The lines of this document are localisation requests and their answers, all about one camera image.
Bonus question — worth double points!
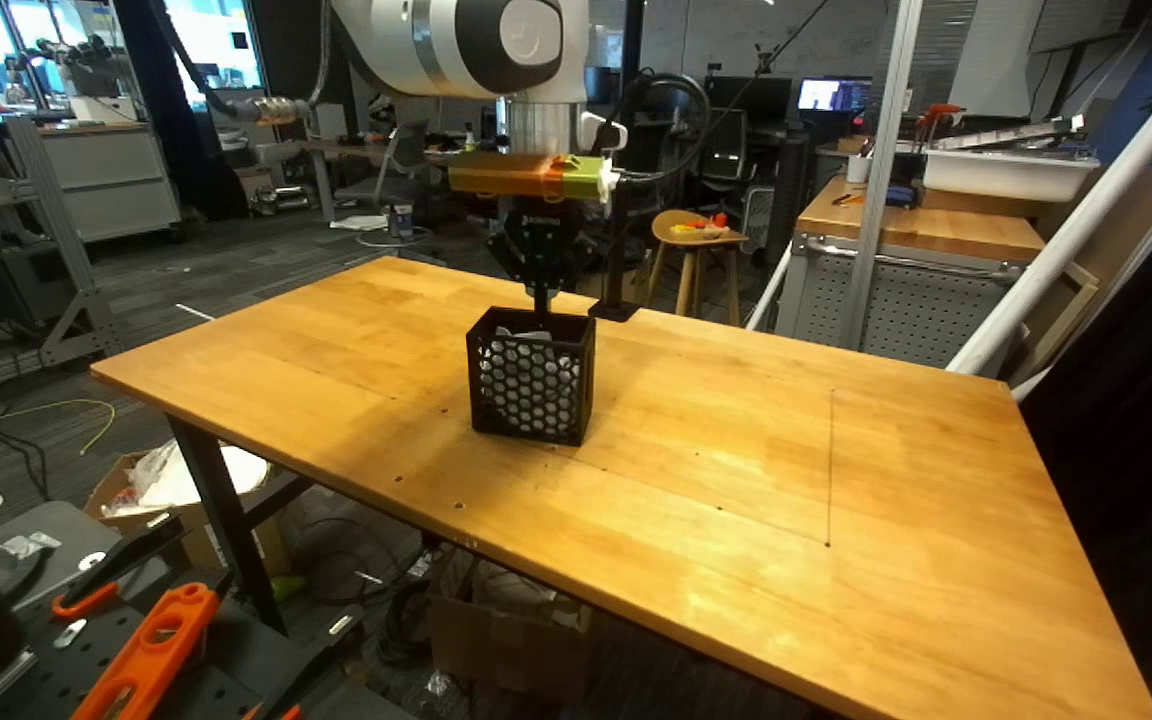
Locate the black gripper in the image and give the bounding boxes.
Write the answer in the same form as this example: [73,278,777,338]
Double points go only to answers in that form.
[489,199,583,321]

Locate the black perforated box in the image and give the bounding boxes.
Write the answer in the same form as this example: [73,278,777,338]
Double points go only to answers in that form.
[464,305,598,447]

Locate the brown cardboard box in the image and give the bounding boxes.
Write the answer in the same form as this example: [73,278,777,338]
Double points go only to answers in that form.
[423,556,594,713]

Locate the red yellow toy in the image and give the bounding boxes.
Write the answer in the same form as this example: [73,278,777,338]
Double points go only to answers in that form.
[662,212,734,241]

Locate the round wooden stool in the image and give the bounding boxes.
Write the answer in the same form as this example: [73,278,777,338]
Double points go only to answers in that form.
[645,209,753,326]

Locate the short white pole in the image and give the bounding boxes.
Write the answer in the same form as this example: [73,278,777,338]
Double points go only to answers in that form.
[745,241,800,334]

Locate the black vertical pole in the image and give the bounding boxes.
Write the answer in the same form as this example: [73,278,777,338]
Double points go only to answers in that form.
[594,0,646,324]

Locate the computer monitor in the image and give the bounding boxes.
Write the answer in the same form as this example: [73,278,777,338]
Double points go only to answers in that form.
[793,74,875,119]

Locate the wooden top workbench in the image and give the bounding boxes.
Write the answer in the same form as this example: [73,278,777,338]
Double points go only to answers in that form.
[770,175,1104,371]

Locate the black table leg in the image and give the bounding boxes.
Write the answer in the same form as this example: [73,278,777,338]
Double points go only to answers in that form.
[162,415,292,635]

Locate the white plastic bag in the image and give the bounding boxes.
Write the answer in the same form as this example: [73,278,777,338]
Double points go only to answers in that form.
[82,435,274,526]

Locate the white cabinet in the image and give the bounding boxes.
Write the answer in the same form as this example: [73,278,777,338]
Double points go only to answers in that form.
[36,119,185,246]

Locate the white plastic bin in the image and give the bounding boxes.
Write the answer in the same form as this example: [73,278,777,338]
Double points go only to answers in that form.
[921,137,1104,209]

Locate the orange tool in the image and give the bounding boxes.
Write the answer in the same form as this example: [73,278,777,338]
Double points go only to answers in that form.
[68,580,222,720]

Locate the long white pole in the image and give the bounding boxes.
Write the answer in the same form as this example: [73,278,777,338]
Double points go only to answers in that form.
[943,35,1152,383]

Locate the black curtain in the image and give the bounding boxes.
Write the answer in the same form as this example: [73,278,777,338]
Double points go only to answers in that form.
[1016,172,1152,720]

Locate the yellow-green wrist camera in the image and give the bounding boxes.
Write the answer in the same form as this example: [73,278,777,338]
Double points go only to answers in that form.
[442,147,623,209]

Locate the black cable with silver plug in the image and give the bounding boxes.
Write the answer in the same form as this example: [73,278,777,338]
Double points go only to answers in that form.
[598,65,718,192]

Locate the grey metal post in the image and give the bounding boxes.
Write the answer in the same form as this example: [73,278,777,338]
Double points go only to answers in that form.
[842,0,930,355]

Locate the grey metal shelf frame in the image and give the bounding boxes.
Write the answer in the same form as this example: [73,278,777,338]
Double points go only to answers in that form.
[0,111,126,408]

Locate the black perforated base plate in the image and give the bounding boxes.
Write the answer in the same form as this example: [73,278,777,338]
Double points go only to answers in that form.
[0,494,408,720]

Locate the orange handled pliers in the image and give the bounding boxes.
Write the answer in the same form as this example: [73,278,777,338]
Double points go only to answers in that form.
[46,526,185,629]

